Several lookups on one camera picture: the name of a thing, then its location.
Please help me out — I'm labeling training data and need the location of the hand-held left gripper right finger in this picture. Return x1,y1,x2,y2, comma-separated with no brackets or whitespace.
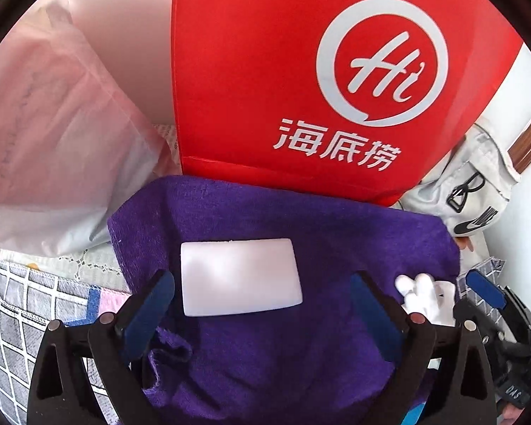
349,270,498,425

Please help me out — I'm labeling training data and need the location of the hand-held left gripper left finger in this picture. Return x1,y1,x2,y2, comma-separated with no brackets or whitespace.
27,269,176,425

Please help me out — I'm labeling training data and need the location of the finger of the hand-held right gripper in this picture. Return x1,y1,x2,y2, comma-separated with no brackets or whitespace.
466,269,531,333

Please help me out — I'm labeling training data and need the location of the white soap bar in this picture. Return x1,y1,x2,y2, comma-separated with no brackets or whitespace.
180,238,304,318

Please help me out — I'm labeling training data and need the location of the person's right hand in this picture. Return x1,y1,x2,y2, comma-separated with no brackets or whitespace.
496,374,531,425

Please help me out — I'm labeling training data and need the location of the crumpled clear plastic bag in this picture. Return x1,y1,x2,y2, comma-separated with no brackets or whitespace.
394,273,457,326

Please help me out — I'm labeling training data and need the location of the purple towel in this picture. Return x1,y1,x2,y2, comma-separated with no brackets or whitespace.
107,176,461,425

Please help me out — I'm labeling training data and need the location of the grey waist bag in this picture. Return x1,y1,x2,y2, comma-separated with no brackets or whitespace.
398,119,523,249

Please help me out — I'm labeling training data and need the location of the grey plaid quilt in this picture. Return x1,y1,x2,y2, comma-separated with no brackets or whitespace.
0,254,509,412

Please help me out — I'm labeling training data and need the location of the white plastic shopping bag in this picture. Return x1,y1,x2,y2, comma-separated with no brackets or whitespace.
0,0,182,257

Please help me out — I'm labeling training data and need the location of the red paper shopping bag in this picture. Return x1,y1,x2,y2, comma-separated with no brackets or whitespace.
170,0,525,209

